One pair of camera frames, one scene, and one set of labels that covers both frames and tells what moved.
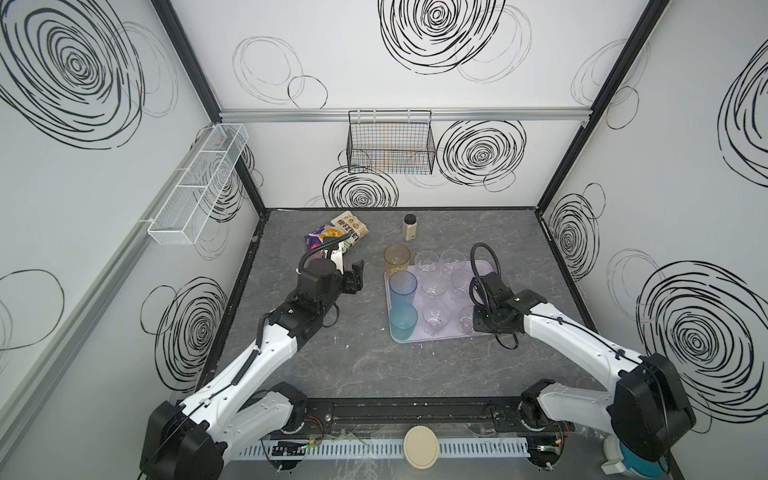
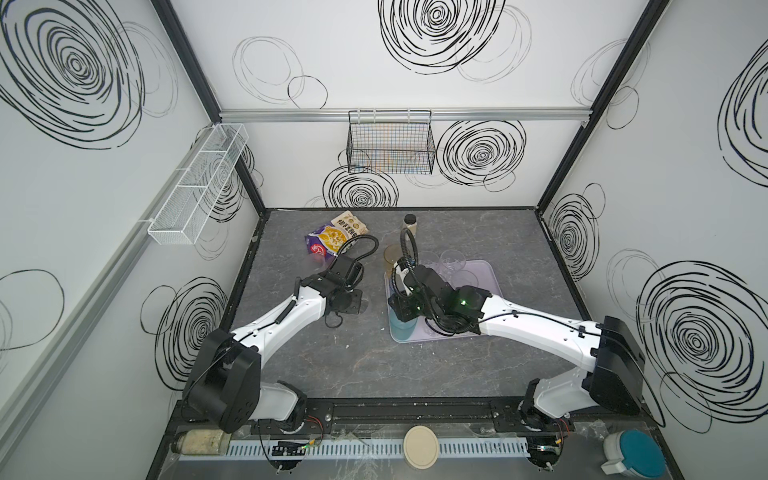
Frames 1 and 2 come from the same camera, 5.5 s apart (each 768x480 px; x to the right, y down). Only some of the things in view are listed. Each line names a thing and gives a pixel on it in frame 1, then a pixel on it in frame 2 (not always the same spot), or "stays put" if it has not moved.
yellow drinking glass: x=396 y=258 stays put
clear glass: x=451 y=261 stays put
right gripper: x=485 y=309 → x=405 y=301
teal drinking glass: x=403 y=321 stays put
